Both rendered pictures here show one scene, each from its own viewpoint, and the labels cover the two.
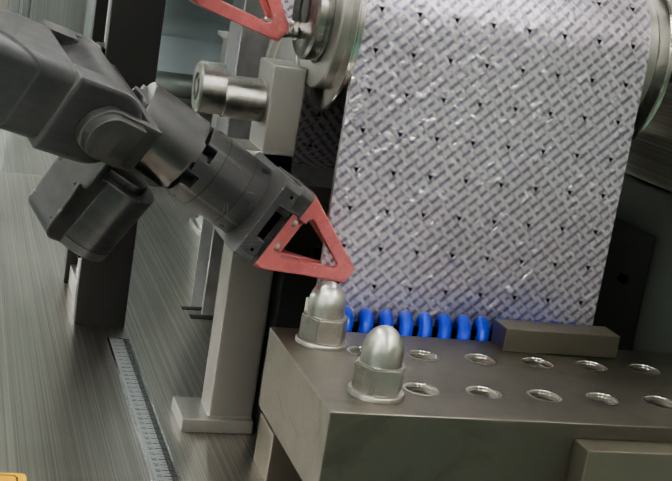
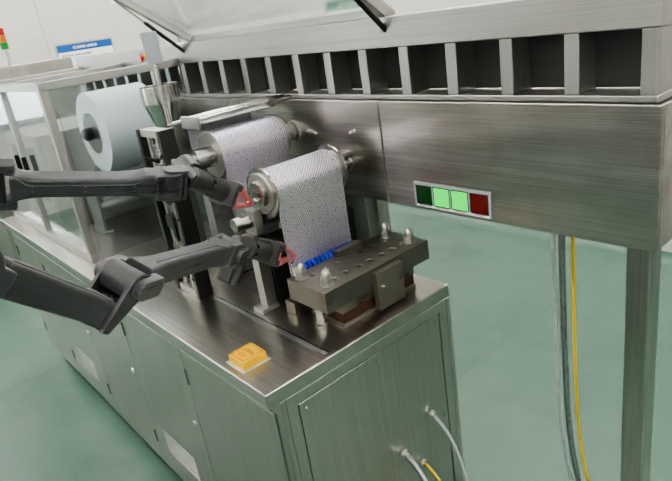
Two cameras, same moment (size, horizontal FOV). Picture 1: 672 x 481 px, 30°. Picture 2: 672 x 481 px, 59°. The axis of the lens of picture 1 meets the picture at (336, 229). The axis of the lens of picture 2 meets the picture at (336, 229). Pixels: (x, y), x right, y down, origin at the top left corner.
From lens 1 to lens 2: 0.80 m
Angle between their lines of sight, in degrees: 21
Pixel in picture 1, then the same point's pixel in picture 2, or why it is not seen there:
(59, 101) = (231, 254)
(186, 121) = (249, 241)
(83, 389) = (227, 316)
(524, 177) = (324, 212)
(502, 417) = (356, 276)
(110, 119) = (243, 252)
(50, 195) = (224, 274)
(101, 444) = (250, 327)
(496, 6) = (303, 175)
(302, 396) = (310, 292)
